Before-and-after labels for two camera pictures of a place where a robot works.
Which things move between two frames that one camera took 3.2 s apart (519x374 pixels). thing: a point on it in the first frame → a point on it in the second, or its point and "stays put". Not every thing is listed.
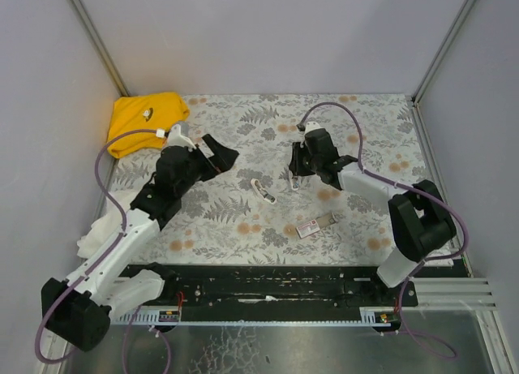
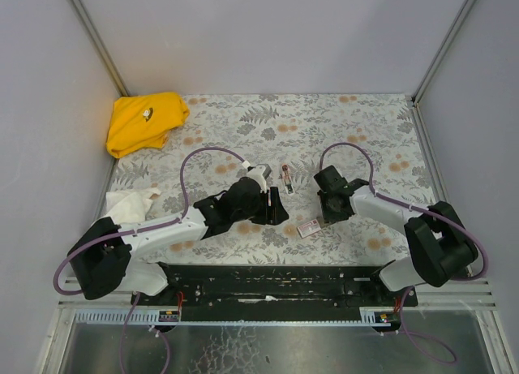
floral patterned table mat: x=252 y=211 stays put
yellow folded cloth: x=150 y=112 stays put
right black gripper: x=302 y=163 → x=332 y=213
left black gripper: x=207 y=163 → x=274 y=208
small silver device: x=315 y=225 stays put
